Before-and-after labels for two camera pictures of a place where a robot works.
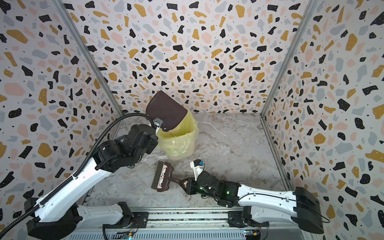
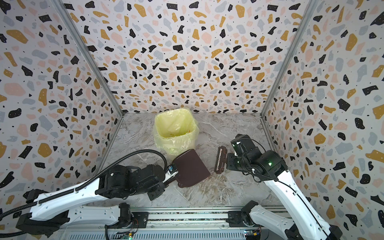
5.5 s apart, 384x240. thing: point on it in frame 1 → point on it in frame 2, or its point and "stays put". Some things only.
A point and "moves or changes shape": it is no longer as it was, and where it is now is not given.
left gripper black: (155, 143) → (157, 194)
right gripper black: (188, 185) → (231, 162)
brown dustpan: (162, 106) → (191, 170)
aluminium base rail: (185, 225) stays put
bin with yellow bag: (178, 144) stays put
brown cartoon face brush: (161, 178) moves or changes shape
